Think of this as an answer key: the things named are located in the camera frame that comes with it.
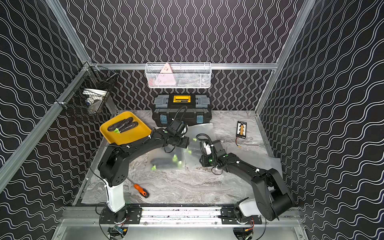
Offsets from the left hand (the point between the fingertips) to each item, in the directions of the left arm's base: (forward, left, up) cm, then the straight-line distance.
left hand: (186, 139), depth 91 cm
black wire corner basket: (+17, +64, +15) cm, 67 cm away
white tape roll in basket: (+9, +50, +24) cm, 56 cm away
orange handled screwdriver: (-29, +21, -9) cm, 37 cm away
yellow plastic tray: (+13, +34, -10) cm, 38 cm away
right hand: (-9, -11, -6) cm, 16 cm away
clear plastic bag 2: (-5, -48, -11) cm, 49 cm away
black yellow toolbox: (+19, -3, +7) cm, 21 cm away
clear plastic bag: (-2, -5, -9) cm, 11 cm away
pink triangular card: (+28, +14, +24) cm, 40 cm away
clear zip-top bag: (-6, +6, -6) cm, 10 cm away
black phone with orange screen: (+17, -38, -8) cm, 42 cm away
